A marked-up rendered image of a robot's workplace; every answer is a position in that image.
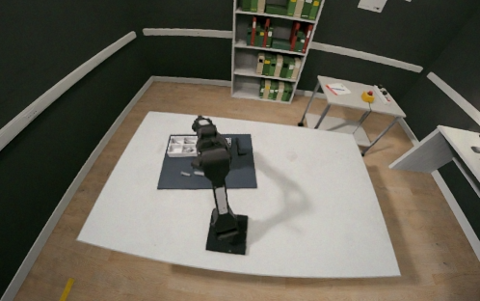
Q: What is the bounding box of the white divided parts tray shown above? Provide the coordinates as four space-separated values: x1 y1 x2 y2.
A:
168 136 198 157

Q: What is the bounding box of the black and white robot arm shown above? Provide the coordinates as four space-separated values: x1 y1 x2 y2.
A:
192 115 239 242

